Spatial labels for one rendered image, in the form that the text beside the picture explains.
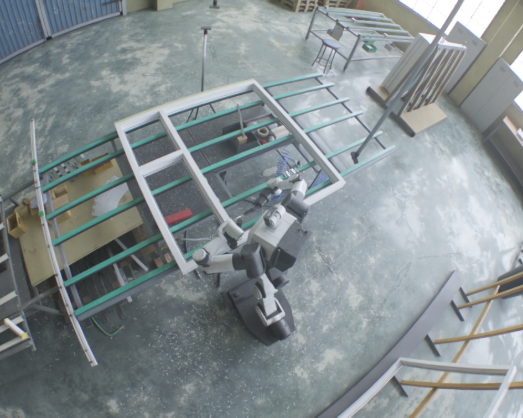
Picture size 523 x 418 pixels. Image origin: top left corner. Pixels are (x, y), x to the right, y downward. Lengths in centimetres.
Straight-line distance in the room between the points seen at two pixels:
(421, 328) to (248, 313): 212
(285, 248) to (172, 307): 156
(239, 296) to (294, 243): 117
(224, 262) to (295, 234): 40
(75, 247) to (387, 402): 344
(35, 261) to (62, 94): 316
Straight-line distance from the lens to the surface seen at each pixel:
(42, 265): 248
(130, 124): 252
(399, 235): 370
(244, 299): 248
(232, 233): 152
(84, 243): 233
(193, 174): 209
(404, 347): 335
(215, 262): 138
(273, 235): 140
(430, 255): 398
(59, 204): 245
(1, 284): 276
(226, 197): 233
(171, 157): 214
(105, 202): 241
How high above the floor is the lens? 262
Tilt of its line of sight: 61 degrees down
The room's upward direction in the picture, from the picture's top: 22 degrees clockwise
